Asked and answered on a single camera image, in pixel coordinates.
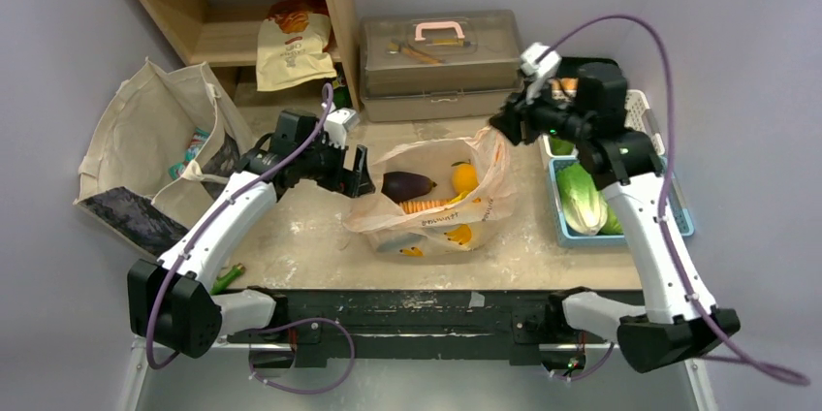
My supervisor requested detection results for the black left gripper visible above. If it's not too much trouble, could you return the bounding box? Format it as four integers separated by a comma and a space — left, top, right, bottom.
297, 133, 373, 197

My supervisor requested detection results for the translucent banana print plastic bag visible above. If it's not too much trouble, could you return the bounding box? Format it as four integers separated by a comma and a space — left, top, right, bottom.
343, 127, 517, 257

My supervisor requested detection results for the napa cabbage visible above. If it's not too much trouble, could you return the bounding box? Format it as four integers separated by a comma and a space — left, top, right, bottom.
556, 163, 608, 236

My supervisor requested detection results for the beige canvas tote bag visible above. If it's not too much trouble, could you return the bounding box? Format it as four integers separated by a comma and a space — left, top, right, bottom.
74, 61, 256, 257

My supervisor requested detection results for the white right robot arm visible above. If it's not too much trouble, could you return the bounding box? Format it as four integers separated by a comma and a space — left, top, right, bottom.
490, 62, 741, 373

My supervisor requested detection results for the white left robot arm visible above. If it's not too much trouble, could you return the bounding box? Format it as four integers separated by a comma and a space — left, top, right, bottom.
127, 108, 376, 358

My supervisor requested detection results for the red green mango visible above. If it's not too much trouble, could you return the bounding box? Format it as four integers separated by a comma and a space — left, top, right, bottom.
549, 137, 575, 156

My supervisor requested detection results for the bread loaf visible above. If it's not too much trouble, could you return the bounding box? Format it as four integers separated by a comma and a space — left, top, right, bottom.
552, 78, 578, 100

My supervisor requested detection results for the purple eggplant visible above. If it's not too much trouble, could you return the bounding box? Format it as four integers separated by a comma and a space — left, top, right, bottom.
381, 171, 437, 204

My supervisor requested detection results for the green glass bottle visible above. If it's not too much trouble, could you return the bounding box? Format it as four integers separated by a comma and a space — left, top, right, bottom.
332, 76, 353, 109

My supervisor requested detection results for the orange fruit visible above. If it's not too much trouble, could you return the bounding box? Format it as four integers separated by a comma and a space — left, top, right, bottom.
451, 161, 479, 195

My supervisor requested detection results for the orange corn cob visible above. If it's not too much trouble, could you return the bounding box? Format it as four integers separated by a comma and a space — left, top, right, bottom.
399, 200, 450, 214

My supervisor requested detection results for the grey plastic toolbox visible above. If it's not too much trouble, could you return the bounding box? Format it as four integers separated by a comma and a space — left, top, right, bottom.
358, 10, 522, 122

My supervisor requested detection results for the black tray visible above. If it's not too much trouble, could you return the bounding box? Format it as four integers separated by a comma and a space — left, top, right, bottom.
508, 56, 619, 108

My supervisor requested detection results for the white plastic basket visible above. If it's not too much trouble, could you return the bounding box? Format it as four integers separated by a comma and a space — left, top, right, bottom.
538, 89, 666, 170

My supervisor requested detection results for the blue plastic basket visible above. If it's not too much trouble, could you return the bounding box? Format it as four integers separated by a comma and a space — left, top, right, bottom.
546, 156, 695, 248

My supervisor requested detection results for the bread paper bag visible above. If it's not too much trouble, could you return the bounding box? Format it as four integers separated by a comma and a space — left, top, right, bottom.
256, 0, 337, 92

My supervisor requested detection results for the snack packet in tote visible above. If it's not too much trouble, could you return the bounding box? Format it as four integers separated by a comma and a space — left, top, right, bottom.
168, 127, 210, 179

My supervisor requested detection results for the round green cabbage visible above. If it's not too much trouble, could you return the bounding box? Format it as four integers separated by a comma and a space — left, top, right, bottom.
599, 205, 623, 236

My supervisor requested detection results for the small green vegetable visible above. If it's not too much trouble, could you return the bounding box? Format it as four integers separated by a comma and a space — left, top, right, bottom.
210, 264, 246, 296

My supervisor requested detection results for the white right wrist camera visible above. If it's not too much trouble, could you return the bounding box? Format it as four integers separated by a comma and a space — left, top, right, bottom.
520, 43, 561, 104

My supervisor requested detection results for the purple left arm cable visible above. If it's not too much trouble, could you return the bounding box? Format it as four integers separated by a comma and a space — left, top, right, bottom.
144, 81, 335, 371

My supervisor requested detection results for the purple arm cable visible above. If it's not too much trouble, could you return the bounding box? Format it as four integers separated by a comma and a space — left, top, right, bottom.
144, 81, 335, 371
542, 14, 811, 388

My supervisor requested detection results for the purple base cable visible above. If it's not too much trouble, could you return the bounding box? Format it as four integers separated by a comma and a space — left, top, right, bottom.
247, 314, 356, 395

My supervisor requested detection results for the black mounting rail base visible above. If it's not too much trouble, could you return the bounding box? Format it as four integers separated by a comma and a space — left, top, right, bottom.
218, 289, 601, 367

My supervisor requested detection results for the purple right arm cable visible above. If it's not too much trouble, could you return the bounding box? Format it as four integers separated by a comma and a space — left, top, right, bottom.
542, 14, 811, 388

